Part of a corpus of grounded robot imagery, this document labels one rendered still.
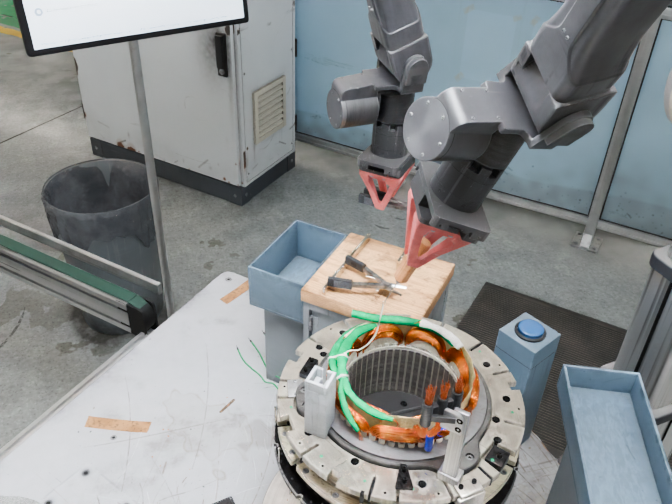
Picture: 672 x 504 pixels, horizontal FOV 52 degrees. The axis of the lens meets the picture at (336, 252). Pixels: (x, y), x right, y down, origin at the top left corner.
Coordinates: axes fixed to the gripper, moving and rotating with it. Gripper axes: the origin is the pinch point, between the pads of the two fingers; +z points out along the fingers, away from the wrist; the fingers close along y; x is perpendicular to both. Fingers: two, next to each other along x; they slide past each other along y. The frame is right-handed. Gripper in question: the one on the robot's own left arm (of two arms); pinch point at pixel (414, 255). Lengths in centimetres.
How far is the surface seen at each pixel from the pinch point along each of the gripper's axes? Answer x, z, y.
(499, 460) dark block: 17.4, 15.7, 13.3
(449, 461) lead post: 9.5, 14.6, 15.5
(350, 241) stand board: 7.6, 28.0, -35.9
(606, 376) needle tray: 39.1, 13.7, -3.1
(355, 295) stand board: 6.7, 26.7, -20.9
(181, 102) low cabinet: -19, 124, -227
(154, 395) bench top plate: -17, 67, -24
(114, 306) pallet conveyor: -27, 79, -55
